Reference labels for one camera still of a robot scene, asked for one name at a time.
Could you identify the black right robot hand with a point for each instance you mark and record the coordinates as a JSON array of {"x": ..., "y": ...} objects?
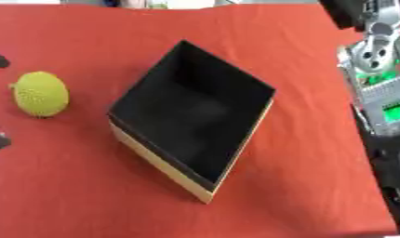
[{"x": 341, "y": 14}]

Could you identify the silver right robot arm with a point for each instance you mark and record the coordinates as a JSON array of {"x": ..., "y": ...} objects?
[{"x": 379, "y": 93}]

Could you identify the tan box with black inside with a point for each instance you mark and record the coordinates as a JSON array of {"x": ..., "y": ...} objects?
[{"x": 192, "y": 111}]

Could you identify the yellow-green spiky ball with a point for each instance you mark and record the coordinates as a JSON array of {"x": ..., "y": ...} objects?
[{"x": 40, "y": 94}]

